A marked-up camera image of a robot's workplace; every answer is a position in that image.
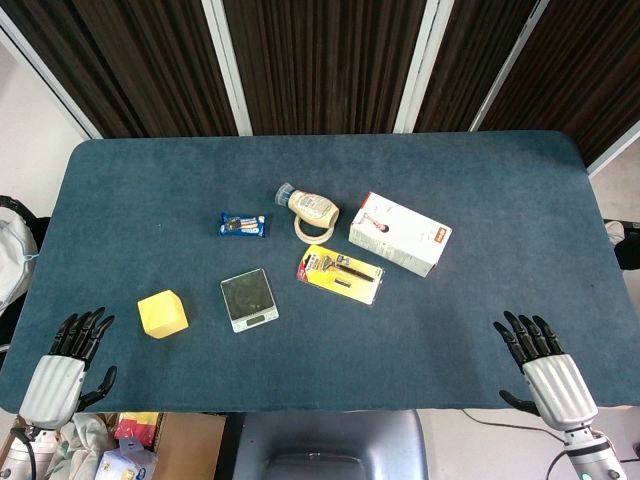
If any grey chair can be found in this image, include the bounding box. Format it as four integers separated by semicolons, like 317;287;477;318
232;409;430;480

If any small digital scale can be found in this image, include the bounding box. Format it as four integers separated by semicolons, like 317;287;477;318
220;268;281;334

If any blue cookie packet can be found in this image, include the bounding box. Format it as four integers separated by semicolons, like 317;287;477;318
217;212;269;239

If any brown cardboard box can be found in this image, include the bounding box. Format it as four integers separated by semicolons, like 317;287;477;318
149;412;227;480

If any black floor cable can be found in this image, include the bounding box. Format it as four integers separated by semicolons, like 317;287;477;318
459;407;569;444

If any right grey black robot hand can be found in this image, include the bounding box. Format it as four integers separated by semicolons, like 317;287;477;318
492;310;600;432

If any white fabric bag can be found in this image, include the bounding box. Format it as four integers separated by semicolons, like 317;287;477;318
0;204;40;312

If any yellow sponge block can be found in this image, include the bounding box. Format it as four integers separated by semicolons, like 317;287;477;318
137;288;191;341

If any pale crumpled cloth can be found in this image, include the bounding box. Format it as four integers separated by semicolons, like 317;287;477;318
47;413;119;480

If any dark slatted screen panel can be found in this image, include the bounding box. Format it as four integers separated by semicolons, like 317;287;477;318
0;0;251;140
469;0;640;176
202;0;454;136
399;0;551;134

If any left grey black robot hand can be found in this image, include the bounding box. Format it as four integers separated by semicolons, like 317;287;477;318
18;306;118;431

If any blue white package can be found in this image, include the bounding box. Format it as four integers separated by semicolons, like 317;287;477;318
93;446;157;480

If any red yellow package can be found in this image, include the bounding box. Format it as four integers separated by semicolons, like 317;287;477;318
113;411;162;442

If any beige masking tape roll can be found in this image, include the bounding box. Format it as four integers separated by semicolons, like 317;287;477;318
293;214;335;245

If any blue table cloth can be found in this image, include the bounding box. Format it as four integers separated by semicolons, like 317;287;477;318
0;130;640;416

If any white shoe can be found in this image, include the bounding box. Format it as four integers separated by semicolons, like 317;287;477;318
603;219;627;247

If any beige sauce squeeze bottle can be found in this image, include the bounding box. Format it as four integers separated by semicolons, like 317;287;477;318
276;182;341;229

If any white cardboard product box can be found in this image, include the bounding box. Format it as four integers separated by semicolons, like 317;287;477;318
347;191;454;278

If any yellow razor blister pack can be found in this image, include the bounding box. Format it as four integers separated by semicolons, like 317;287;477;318
298;244;386;305

